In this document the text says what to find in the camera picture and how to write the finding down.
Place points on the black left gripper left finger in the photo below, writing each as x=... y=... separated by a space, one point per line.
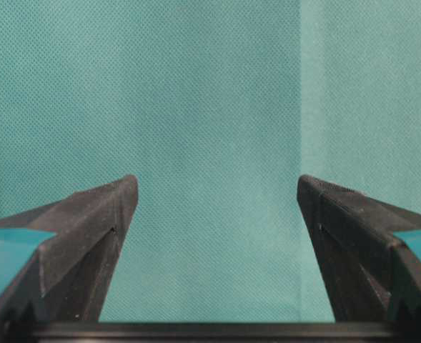
x=57 y=260

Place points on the green table cloth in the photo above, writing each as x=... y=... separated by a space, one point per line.
x=217 y=108

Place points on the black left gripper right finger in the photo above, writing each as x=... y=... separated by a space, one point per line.
x=368 y=252

